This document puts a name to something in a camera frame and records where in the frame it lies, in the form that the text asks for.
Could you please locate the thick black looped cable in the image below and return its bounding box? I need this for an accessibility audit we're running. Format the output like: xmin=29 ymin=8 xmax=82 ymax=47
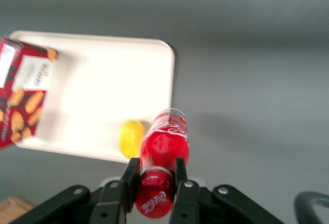
xmin=293 ymin=191 xmax=329 ymax=224

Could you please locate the red cookie box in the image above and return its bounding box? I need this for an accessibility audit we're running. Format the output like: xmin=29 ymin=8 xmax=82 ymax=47
xmin=0 ymin=36 xmax=60 ymax=150

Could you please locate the beige plastic tray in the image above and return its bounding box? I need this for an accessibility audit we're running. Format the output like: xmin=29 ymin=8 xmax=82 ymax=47
xmin=8 ymin=30 xmax=177 ymax=164

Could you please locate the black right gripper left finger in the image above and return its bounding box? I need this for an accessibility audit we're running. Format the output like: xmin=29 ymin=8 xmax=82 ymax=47
xmin=89 ymin=157 xmax=141 ymax=224

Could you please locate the oak wooden drawer cabinet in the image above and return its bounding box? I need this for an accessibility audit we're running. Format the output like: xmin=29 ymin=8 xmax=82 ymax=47
xmin=0 ymin=195 xmax=35 ymax=224

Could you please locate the yellow lemon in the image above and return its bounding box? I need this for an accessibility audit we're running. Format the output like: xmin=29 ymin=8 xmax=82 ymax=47
xmin=118 ymin=119 xmax=145 ymax=158

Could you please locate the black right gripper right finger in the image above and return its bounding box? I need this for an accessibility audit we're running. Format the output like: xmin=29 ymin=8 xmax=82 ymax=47
xmin=168 ymin=157 xmax=204 ymax=224

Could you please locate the red coke bottle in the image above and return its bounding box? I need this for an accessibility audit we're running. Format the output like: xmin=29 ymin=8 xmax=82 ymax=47
xmin=134 ymin=107 xmax=191 ymax=220

